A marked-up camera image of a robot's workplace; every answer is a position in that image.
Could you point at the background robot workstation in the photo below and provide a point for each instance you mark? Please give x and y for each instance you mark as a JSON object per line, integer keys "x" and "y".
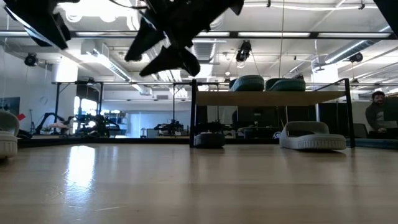
{"x": 93, "y": 126}
{"x": 171, "y": 128}

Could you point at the black ceiling spotlight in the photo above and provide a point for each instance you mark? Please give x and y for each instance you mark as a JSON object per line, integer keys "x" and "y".
{"x": 31, "y": 59}
{"x": 356, "y": 57}
{"x": 243, "y": 51}

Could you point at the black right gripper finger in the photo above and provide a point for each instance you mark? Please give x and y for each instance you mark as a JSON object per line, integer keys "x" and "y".
{"x": 143, "y": 40}
{"x": 177, "y": 60}

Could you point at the wooden shelf with black frame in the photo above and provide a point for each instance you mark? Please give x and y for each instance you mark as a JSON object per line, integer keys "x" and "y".
{"x": 264, "y": 98}

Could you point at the grey slide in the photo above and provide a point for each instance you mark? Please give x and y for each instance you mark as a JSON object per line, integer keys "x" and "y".
{"x": 314, "y": 141}
{"x": 7, "y": 137}

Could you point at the black office chair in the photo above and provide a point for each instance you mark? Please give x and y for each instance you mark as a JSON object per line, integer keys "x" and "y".
{"x": 360, "y": 130}

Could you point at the black monitor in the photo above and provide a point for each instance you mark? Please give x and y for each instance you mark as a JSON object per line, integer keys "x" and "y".
{"x": 391, "y": 109}

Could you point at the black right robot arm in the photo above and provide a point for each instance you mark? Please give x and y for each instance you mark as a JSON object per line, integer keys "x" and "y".
{"x": 390, "y": 12}

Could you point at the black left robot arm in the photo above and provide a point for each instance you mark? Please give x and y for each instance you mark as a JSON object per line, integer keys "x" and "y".
{"x": 37, "y": 18}

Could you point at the black aluminium extrusion frame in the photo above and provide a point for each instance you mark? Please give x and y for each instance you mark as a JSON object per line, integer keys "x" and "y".
{"x": 124, "y": 140}

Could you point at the red small object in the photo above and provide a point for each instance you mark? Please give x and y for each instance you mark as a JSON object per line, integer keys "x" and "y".
{"x": 21, "y": 117}

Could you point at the person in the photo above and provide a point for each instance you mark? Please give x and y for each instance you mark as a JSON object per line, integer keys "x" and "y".
{"x": 374, "y": 115}

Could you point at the black background frame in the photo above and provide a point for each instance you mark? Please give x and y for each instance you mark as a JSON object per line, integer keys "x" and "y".
{"x": 57, "y": 105}

